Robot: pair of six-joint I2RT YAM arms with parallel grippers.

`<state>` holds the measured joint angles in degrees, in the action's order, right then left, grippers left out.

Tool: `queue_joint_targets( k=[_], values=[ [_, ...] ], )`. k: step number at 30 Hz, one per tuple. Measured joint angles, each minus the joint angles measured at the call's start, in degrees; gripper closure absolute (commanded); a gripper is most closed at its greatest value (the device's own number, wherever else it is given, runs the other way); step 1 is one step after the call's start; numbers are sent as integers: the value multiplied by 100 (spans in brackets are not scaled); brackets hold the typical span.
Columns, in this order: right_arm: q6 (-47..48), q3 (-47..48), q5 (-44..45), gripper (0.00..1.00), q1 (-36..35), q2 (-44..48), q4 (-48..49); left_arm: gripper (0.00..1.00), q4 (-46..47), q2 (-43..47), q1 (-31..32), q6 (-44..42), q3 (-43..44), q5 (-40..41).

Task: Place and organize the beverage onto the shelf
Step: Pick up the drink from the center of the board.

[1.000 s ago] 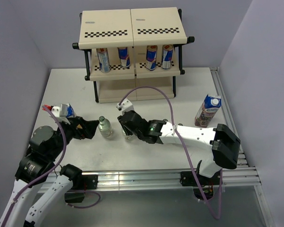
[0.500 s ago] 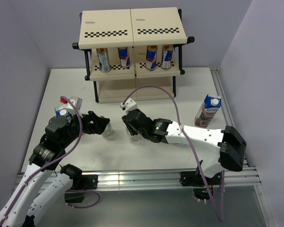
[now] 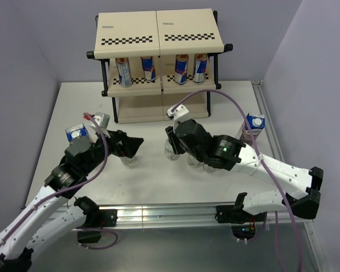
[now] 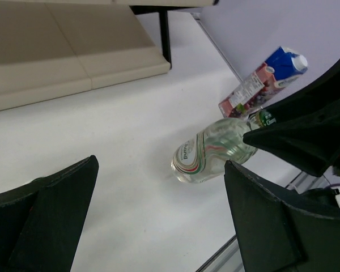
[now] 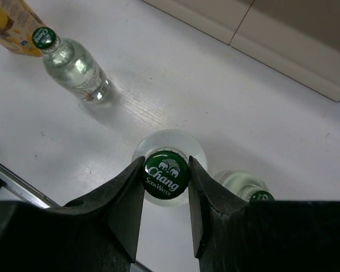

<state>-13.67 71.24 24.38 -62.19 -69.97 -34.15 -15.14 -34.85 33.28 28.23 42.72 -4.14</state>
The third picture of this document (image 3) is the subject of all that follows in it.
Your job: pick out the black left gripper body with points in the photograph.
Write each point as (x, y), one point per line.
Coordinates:
(114, 147)

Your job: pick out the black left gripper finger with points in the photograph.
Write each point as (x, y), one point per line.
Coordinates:
(131, 141)
(132, 148)

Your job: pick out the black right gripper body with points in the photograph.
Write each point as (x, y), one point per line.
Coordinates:
(178, 147)

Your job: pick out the clear glass bottle green cap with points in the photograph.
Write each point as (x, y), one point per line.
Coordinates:
(169, 153)
(193, 162)
(127, 161)
(209, 169)

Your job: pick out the blue silver energy drink can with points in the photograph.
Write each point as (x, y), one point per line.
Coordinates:
(181, 68)
(199, 69)

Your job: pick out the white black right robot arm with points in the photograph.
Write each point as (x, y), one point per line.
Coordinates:
(298, 189)

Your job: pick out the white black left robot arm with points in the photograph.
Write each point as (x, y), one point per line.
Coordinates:
(30, 233)

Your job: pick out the beige three-tier shelf rack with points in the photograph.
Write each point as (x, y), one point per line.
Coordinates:
(162, 35)

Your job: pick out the blue Fontana juice carton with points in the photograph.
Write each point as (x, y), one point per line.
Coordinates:
(75, 132)

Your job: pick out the blue purple berry juice carton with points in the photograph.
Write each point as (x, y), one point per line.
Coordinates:
(257, 124)

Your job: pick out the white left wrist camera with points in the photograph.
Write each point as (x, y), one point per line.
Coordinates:
(98, 121)

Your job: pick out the aluminium mounting rail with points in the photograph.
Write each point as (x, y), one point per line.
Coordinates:
(179, 215)

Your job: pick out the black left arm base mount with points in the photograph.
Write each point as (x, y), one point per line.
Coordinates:
(95, 226)

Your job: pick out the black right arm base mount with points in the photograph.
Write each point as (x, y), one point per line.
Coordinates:
(243, 223)

